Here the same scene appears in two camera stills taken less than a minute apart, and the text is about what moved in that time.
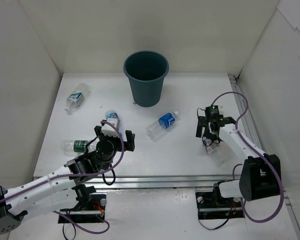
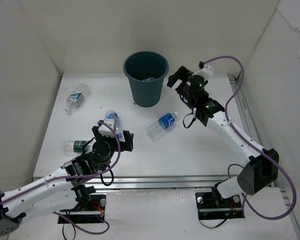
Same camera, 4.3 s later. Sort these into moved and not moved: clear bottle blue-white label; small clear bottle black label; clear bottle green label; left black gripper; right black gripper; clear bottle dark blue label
Moved: right black gripper; small clear bottle black label
Not moved: left black gripper; clear bottle green label; clear bottle blue-white label; clear bottle dark blue label
